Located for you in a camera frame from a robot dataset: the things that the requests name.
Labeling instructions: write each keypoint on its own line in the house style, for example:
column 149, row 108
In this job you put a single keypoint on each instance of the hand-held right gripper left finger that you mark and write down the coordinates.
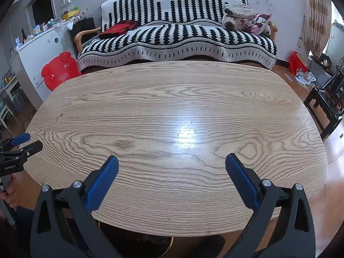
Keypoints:
column 103, row 182

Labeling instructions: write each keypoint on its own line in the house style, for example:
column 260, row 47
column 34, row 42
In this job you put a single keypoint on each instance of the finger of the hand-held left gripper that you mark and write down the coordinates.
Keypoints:
column 20, row 139
column 32, row 147

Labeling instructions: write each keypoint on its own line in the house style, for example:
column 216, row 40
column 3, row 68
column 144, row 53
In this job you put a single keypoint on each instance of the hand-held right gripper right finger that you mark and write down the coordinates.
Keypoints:
column 242, row 180

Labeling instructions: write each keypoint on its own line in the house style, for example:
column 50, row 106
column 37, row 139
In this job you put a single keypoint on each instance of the person's left hand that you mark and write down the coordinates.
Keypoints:
column 12, row 201

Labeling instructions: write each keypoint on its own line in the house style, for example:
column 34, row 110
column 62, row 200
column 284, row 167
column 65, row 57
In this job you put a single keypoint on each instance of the white shelf rack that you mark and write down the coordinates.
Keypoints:
column 5, row 113

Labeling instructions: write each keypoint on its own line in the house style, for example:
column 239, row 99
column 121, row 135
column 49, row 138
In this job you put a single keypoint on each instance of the clear water jug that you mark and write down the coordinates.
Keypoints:
column 17, row 100

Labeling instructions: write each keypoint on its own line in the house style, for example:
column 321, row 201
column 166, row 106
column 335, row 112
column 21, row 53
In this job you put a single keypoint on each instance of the red pig-shaped stool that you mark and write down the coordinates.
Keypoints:
column 59, row 71

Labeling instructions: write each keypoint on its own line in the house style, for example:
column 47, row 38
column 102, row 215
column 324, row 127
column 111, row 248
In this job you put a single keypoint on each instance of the white cabinet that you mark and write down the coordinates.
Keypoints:
column 40, row 56

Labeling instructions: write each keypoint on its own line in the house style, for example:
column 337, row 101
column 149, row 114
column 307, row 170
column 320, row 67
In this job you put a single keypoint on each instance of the wooden drawer cabinet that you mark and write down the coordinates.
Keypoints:
column 336, row 147

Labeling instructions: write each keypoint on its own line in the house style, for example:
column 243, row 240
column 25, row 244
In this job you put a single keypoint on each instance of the dark wooden chair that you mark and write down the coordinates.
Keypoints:
column 319, row 104

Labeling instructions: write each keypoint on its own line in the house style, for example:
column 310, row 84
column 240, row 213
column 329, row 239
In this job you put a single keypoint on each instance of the scattered paper scraps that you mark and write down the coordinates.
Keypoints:
column 303, row 79

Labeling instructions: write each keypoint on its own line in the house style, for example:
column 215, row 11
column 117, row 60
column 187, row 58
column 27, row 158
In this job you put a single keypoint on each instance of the red bag on floor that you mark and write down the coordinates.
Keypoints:
column 295, row 64

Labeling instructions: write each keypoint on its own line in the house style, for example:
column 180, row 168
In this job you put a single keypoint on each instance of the black box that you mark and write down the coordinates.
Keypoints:
column 83, row 25

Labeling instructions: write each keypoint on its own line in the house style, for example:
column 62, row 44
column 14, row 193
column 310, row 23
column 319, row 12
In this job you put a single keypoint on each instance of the clutter of small items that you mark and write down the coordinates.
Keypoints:
column 68, row 14

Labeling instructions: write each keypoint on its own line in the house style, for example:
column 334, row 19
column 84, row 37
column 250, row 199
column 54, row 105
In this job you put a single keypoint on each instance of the red bag on sofa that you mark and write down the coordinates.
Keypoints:
column 118, row 29

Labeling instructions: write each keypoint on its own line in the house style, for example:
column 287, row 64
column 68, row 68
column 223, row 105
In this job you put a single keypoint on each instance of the black white striped sofa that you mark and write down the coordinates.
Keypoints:
column 174, row 40

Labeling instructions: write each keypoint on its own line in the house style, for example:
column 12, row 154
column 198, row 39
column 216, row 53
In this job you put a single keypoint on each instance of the pink printed pillow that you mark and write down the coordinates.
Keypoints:
column 260, row 24

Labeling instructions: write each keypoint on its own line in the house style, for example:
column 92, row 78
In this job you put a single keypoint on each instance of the patterned curtain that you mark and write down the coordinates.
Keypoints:
column 318, row 18

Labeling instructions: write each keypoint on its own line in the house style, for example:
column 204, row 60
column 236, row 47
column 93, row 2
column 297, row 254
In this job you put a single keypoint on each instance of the wooden frame sofa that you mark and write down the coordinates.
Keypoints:
column 86, row 33

